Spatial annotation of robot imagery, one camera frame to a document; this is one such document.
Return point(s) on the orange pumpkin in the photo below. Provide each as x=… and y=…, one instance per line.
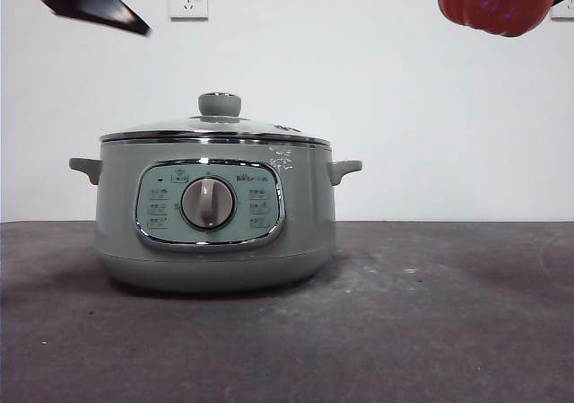
x=493, y=3

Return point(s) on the glass lid with green knob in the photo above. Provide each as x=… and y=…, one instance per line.
x=219, y=107

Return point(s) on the pale green electric cooking pot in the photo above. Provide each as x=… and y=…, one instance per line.
x=125, y=205

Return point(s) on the white wall socket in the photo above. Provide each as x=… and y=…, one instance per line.
x=188, y=6
x=564, y=13

